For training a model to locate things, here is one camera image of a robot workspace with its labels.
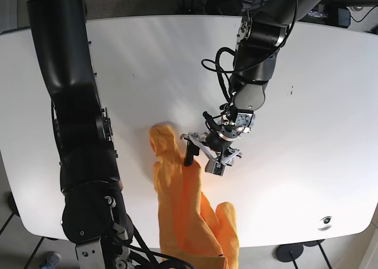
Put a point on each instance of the grey sneaker shoe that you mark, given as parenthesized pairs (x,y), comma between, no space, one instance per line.
(51,261)

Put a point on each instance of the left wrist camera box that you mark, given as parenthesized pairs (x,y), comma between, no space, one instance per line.
(215,168)

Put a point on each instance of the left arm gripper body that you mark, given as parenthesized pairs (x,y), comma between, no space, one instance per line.
(216,145)

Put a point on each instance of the black round stand base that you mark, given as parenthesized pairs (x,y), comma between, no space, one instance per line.
(289,252)

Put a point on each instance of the orange T-shirt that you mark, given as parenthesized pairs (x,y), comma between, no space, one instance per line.
(189,228)

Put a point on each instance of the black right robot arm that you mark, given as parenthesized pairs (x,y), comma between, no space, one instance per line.
(94,217)

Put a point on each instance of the right metal table grommet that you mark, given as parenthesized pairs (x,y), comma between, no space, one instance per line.
(325,223)

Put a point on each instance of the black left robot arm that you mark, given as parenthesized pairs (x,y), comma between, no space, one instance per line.
(243,74)

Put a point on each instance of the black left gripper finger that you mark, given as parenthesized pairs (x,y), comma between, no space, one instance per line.
(191,151)

